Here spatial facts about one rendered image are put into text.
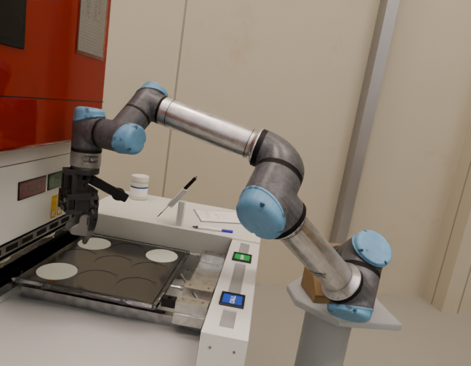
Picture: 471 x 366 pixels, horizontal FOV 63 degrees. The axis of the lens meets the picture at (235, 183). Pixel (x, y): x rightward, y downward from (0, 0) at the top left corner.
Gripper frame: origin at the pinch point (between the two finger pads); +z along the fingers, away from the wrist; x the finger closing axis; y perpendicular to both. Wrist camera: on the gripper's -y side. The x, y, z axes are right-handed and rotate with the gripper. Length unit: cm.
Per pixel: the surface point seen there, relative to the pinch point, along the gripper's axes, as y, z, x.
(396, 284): -286, 88, -32
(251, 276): -31.5, 1.7, 33.3
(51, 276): 9.5, 7.8, 3.1
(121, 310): -3.9, 14.0, 15.9
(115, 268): -6.8, 7.9, 4.4
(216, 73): -135, -61, -129
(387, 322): -73, 16, 53
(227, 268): -28.5, 1.8, 26.9
